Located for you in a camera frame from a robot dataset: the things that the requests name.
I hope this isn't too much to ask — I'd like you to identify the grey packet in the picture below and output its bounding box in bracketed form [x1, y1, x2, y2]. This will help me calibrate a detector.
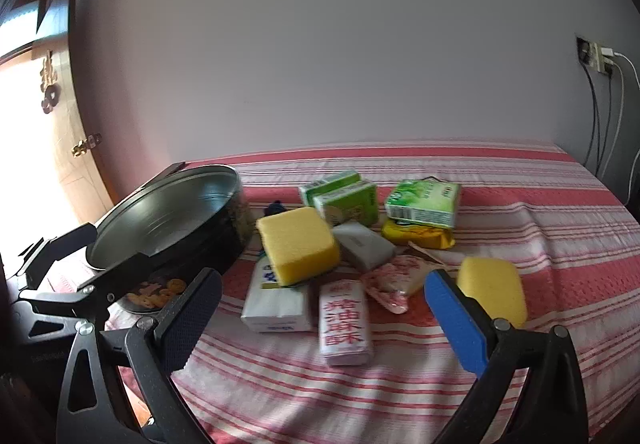
[331, 221, 398, 273]

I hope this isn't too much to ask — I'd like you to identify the large yellow sponge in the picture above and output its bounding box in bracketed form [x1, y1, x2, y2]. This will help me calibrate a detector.
[256, 209, 342, 287]

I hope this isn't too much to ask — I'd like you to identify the white power adapter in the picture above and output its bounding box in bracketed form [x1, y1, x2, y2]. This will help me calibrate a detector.
[590, 42, 618, 74]

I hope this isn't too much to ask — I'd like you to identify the pink snack packet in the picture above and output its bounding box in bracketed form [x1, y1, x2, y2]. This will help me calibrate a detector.
[360, 241, 446, 315]

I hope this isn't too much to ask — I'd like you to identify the round metal cookie tin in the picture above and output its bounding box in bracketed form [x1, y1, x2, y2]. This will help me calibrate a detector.
[85, 165, 256, 315]

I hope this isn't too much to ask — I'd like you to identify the red white striped bed sheet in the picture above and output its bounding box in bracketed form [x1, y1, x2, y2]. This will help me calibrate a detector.
[45, 140, 640, 444]

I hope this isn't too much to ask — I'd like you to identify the white red-lettered snack packet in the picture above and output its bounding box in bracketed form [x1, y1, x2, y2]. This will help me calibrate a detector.
[318, 280, 375, 366]

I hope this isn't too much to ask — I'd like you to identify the gold door ornament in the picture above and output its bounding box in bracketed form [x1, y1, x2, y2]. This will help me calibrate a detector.
[39, 51, 61, 115]

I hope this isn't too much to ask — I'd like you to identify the wooden door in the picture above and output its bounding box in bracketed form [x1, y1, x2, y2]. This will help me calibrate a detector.
[0, 0, 118, 255]

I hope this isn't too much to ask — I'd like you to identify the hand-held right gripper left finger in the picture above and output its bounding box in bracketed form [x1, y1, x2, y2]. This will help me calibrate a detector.
[56, 266, 223, 444]

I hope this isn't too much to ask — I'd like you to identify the brass door handle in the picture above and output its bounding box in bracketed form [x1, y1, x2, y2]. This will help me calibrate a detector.
[71, 133, 103, 158]

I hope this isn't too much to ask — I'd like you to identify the black cable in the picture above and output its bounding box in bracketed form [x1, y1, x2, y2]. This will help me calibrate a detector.
[597, 72, 615, 177]
[580, 64, 601, 172]

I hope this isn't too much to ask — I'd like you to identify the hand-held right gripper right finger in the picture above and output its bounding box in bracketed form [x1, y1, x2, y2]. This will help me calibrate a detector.
[423, 269, 590, 444]

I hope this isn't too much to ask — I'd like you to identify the green leaf print tissue pack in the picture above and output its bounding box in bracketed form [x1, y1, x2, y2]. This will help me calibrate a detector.
[385, 179, 462, 229]

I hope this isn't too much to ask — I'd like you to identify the white charging cable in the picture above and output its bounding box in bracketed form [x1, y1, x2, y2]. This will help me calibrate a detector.
[614, 51, 640, 205]

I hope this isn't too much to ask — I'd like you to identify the yellow snack packet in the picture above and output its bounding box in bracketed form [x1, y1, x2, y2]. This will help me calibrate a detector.
[381, 219, 456, 251]

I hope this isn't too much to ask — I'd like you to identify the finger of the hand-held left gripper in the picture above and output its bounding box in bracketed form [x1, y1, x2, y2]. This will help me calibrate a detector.
[17, 273, 128, 325]
[17, 223, 101, 277]

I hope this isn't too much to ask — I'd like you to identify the white blue-print tissue pack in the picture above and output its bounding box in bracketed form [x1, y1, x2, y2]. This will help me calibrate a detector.
[241, 256, 313, 333]

